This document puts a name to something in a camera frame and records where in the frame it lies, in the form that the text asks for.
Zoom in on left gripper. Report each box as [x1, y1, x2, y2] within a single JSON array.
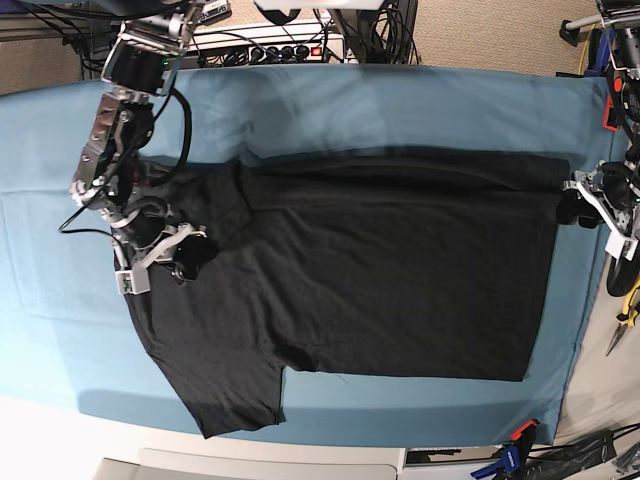
[[556, 161, 639, 237]]

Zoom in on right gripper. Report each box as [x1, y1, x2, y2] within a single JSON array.
[[102, 197, 218, 285]]

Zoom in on black T-shirt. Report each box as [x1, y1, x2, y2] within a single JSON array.
[[125, 151, 570, 437]]

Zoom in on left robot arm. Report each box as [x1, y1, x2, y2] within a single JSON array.
[[560, 1, 639, 258]]

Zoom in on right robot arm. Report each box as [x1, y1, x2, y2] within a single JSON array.
[[70, 1, 216, 295]]

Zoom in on black computer mouse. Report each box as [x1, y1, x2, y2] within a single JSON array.
[[606, 256, 639, 297]]

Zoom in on orange black clamp upper right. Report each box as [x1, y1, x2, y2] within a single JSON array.
[[602, 77, 624, 132]]

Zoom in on blue table cloth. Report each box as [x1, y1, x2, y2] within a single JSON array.
[[1, 65, 627, 447]]

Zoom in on white power strip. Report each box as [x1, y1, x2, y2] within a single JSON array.
[[186, 19, 346, 68]]

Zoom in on blue orange clamp bottom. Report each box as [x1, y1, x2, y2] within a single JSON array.
[[471, 419, 539, 479]]

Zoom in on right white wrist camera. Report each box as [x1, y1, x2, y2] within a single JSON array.
[[115, 268, 150, 296]]

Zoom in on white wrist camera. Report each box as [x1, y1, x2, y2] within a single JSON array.
[[115, 268, 150, 296], [605, 232, 638, 261]]

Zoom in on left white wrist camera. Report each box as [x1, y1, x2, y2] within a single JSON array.
[[605, 232, 638, 261]]

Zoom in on yellow handled pliers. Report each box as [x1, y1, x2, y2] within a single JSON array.
[[605, 280, 639, 357]]

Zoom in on yellow cable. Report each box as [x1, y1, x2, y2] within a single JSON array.
[[578, 14, 615, 77]]

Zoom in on black cable bundle bottom right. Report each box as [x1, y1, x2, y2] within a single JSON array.
[[519, 423, 640, 480]]

